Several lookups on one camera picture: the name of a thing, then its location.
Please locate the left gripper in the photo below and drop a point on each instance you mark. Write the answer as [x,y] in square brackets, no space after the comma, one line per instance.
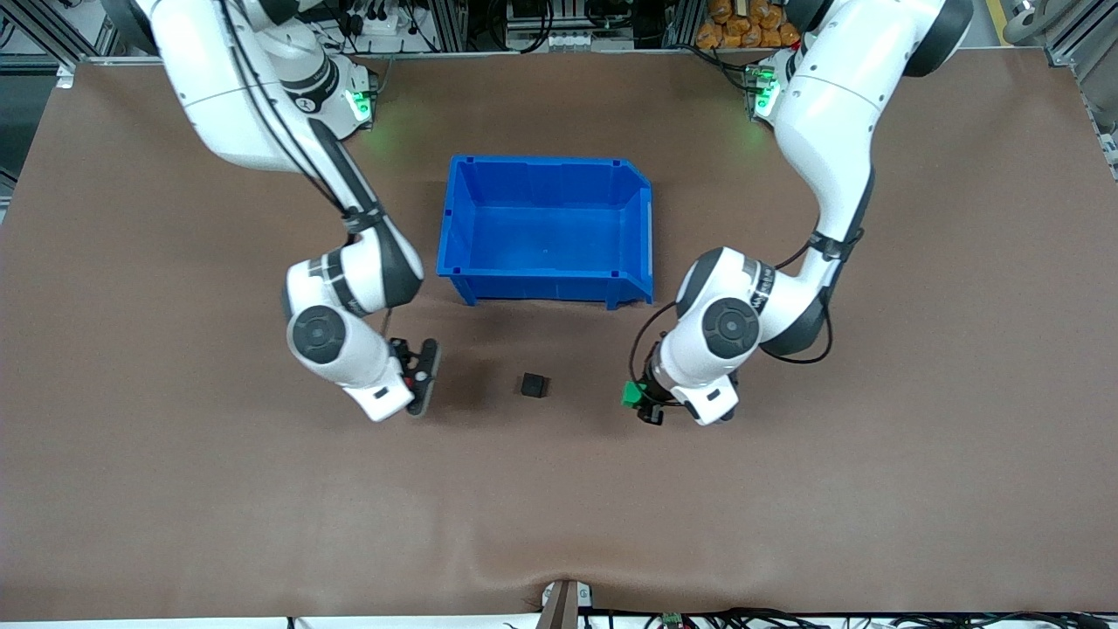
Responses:
[649,395]

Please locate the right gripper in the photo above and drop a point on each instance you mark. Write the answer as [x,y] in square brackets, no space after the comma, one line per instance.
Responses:
[399,349]

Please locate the green cube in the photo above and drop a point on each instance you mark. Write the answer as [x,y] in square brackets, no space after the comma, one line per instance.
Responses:
[631,395]

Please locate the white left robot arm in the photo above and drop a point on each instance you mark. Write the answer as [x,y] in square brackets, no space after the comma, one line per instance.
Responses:
[830,122]

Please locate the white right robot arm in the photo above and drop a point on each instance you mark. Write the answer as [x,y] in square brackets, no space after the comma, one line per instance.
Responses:
[244,105]

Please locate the black cube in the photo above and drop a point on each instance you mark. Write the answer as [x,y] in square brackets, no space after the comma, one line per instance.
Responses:
[534,385]

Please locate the brown table mat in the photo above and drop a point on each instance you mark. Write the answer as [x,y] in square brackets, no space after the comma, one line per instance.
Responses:
[559,489]

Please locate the blue plastic bin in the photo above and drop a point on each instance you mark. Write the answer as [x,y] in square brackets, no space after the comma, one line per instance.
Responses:
[541,236]

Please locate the small green connector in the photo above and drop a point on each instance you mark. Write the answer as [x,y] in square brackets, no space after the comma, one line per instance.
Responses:
[672,620]

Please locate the metal table edge clamp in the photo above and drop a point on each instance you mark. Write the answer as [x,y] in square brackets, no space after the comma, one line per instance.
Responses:
[563,603]

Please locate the white power strip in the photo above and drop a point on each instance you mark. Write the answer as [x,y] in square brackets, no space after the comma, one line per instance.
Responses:
[389,22]

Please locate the orange snack bag pile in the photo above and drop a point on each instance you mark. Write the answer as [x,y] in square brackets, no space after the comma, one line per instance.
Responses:
[742,26]

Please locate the aluminium frame post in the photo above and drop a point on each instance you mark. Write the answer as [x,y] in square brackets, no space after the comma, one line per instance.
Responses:
[1083,44]
[52,31]

